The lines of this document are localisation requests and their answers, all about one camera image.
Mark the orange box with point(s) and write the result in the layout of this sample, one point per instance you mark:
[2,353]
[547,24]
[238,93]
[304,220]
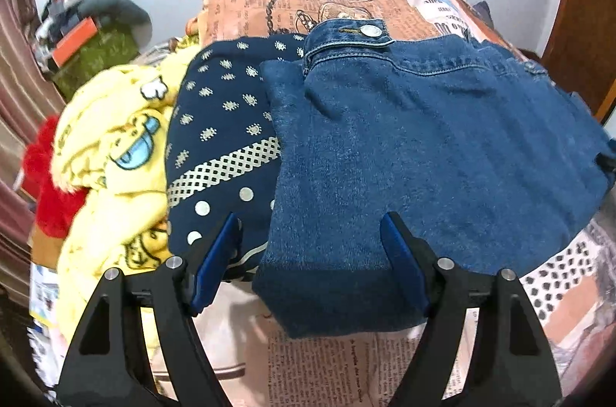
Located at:
[72,43]

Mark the newspaper-print bed sheet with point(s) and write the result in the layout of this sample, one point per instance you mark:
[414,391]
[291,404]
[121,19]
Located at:
[313,368]

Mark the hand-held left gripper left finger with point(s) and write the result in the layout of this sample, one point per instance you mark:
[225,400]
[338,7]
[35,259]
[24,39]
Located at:
[214,258]

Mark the dark clothes heap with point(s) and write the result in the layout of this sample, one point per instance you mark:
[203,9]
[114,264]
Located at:
[483,12]

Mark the red fluffy garment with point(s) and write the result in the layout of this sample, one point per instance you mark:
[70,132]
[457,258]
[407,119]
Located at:
[53,205]

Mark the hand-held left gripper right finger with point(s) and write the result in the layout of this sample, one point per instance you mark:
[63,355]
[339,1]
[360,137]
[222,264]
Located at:
[404,258]

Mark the striped brown curtain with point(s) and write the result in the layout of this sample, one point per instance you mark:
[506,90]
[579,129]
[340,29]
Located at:
[19,99]

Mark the pile of papers and books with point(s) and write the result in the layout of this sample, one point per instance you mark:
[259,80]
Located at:
[45,306]

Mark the yellow cartoon-print garment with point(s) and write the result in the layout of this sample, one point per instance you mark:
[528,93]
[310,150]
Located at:
[110,132]

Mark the brown bear-print pillow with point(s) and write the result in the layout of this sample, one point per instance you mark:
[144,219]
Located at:
[260,7]

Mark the navy dotted garment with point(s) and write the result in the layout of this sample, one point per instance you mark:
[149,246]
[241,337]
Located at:
[221,132]

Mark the blue denim jacket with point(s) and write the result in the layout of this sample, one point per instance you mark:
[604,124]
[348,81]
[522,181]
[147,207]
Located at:
[409,137]

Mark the green patterned bag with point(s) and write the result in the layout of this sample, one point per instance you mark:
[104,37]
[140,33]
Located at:
[101,55]

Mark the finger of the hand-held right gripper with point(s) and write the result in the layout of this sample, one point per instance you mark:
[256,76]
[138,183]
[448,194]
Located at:
[607,161]

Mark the brown cardboard box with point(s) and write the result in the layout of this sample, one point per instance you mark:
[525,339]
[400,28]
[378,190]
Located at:
[45,248]

